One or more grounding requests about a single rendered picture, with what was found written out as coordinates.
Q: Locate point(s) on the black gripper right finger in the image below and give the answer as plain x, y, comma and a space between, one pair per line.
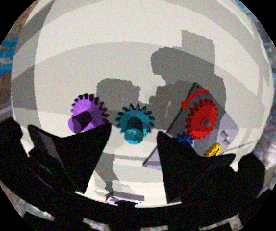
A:
182, 169

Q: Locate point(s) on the purple gear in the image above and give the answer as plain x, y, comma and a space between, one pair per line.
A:
87, 113

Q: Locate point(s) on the red gear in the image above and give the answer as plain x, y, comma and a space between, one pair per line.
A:
206, 109

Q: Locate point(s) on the dark blue gear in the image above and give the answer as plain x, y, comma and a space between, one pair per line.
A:
185, 140

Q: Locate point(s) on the yellow gear with black stripe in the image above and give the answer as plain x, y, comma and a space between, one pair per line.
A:
214, 149

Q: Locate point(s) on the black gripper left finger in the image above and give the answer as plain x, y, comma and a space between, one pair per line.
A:
77, 154

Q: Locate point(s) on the teal gear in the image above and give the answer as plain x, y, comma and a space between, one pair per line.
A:
134, 123

